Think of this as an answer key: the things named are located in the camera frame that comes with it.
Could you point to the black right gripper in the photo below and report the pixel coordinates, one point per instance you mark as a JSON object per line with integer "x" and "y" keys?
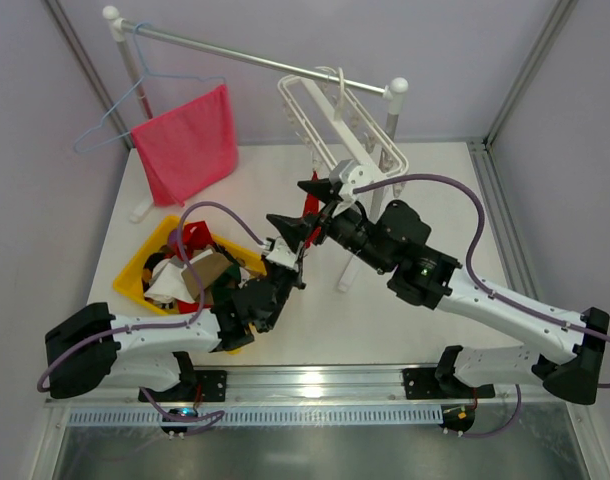
{"x": 323, "y": 220}

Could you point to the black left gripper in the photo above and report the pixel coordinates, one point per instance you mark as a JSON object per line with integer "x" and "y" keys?
{"x": 289, "y": 280}

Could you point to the red snowflake christmas sock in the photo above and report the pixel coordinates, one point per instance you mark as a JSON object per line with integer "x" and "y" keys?
{"x": 311, "y": 206}

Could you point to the dark green sock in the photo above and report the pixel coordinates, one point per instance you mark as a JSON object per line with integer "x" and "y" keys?
{"x": 229, "y": 279}

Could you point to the tan ribbed sock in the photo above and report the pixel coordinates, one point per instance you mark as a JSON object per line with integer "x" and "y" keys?
{"x": 208, "y": 266}

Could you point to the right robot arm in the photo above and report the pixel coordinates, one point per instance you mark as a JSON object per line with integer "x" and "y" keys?
{"x": 560, "y": 350}

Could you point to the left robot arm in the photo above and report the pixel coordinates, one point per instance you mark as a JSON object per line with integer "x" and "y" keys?
{"x": 95, "y": 347}

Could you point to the white sock clip hanger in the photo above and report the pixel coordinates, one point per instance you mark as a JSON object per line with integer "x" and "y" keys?
{"x": 310, "y": 104}

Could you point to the red sock in bin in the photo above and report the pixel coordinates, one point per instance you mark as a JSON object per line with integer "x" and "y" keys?
{"x": 196, "y": 237}

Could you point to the grey white sock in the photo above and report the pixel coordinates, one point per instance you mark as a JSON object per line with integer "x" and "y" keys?
{"x": 166, "y": 284}

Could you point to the pink towel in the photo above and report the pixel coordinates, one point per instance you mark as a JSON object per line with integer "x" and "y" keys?
{"x": 189, "y": 148}

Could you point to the yellow plastic bin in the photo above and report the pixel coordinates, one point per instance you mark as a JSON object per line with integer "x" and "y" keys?
{"x": 129, "y": 283}

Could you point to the metal clothes rack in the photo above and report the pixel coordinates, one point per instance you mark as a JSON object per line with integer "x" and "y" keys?
{"x": 166, "y": 53}

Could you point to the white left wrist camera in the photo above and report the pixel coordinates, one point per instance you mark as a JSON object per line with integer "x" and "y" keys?
{"x": 277, "y": 252}

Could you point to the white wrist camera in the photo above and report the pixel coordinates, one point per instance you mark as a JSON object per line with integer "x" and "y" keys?
{"x": 348, "y": 175}
{"x": 277, "y": 252}

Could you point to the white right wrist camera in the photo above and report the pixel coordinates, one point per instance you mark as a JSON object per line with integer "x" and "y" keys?
{"x": 348, "y": 175}

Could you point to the slotted cable duct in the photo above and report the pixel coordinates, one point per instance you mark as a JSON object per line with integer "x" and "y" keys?
{"x": 265, "y": 416}

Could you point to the aluminium mounting rail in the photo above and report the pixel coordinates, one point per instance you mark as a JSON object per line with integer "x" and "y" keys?
{"x": 340, "y": 382}

